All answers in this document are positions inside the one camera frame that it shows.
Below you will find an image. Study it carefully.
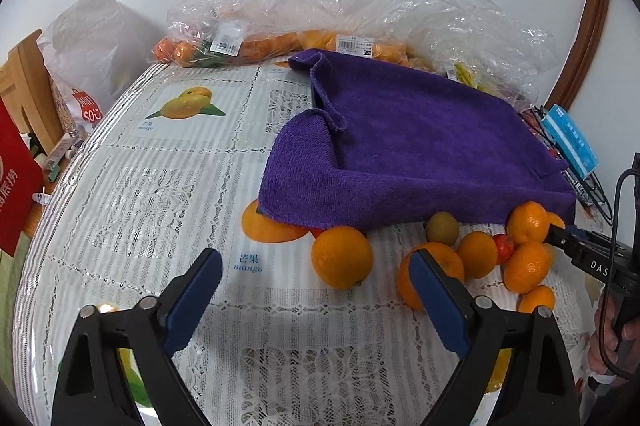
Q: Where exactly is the orange lower pile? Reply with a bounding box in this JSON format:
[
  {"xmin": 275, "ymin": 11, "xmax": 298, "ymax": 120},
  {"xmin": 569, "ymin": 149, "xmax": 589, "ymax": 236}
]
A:
[{"xmin": 502, "ymin": 242, "xmax": 551, "ymax": 295}]

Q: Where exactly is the yellow-green round fruit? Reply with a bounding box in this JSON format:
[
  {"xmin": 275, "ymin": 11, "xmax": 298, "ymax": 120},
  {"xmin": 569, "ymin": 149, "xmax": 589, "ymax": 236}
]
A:
[{"xmin": 425, "ymin": 211, "xmax": 460, "ymax": 247}]

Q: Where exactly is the blue tissue box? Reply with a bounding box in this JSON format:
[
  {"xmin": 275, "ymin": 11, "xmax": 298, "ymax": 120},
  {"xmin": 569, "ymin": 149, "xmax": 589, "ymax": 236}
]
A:
[{"xmin": 541, "ymin": 104, "xmax": 599, "ymax": 180}]

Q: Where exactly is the brown wooden door frame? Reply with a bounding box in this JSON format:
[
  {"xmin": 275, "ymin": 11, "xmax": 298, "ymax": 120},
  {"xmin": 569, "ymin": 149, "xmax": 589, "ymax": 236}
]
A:
[{"xmin": 544, "ymin": 0, "xmax": 610, "ymax": 111}]

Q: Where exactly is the orange top of pile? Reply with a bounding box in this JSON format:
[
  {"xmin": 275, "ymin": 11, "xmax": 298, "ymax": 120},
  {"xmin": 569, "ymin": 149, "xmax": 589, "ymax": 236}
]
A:
[{"xmin": 506, "ymin": 201, "xmax": 550, "ymax": 246}]

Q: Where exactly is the small orange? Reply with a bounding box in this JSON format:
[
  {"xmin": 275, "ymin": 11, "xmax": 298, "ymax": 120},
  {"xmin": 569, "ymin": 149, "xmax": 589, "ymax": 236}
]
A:
[
  {"xmin": 457, "ymin": 231, "xmax": 498, "ymax": 279},
  {"xmin": 518, "ymin": 285, "xmax": 555, "ymax": 313}
]

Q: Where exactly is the large orange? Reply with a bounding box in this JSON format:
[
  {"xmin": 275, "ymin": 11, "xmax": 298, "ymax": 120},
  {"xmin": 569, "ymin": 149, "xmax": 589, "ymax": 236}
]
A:
[{"xmin": 310, "ymin": 227, "xmax": 374, "ymax": 290}]

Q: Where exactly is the right hand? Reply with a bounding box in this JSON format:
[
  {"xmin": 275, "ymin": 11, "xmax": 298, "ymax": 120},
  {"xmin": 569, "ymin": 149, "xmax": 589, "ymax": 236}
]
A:
[{"xmin": 587, "ymin": 297, "xmax": 639, "ymax": 374}]

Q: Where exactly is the orange behind right finger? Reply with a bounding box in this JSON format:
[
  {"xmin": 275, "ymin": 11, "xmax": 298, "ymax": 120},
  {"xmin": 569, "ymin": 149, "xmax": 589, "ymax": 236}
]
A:
[{"xmin": 395, "ymin": 242, "xmax": 465, "ymax": 312}]

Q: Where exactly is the clear bag of oranges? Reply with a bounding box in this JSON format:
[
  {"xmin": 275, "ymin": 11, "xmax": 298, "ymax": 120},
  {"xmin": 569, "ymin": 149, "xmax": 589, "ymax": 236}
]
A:
[{"xmin": 152, "ymin": 0, "xmax": 418, "ymax": 68}]

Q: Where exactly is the white plastic bag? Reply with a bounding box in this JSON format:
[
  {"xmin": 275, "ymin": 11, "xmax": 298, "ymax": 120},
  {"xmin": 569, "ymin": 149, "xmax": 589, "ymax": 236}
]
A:
[{"xmin": 37, "ymin": 0, "xmax": 163, "ymax": 138}]

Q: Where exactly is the small orange middle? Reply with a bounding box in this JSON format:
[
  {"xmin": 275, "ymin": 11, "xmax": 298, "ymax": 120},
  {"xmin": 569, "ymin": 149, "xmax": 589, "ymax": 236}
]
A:
[{"xmin": 457, "ymin": 231, "xmax": 498, "ymax": 279}]

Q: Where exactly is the small red tomato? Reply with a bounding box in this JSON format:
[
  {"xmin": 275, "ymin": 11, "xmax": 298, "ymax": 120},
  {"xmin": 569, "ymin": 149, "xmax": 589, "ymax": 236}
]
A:
[{"xmin": 492, "ymin": 234, "xmax": 515, "ymax": 265}]

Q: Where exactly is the wooden chair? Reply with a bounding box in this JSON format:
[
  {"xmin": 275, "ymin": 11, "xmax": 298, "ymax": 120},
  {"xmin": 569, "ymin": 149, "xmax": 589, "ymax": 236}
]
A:
[{"xmin": 1, "ymin": 29, "xmax": 64, "ymax": 155}]

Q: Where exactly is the red paper bag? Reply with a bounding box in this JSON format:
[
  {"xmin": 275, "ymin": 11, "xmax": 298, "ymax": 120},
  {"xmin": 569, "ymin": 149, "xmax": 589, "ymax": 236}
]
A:
[{"xmin": 0, "ymin": 104, "xmax": 43, "ymax": 257}]

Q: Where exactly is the small orange bottom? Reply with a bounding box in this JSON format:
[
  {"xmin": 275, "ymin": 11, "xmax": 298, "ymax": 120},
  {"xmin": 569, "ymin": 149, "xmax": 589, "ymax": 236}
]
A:
[{"xmin": 518, "ymin": 285, "xmax": 555, "ymax": 313}]

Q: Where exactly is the large clear plastic bag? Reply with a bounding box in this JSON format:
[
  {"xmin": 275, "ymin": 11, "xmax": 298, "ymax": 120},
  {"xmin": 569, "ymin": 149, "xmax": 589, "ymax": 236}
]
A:
[{"xmin": 340, "ymin": 0, "xmax": 559, "ymax": 111}]

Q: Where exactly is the purple towel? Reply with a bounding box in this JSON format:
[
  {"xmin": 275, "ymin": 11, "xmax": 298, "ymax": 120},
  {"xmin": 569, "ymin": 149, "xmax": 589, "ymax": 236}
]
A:
[{"xmin": 258, "ymin": 50, "xmax": 576, "ymax": 231}]

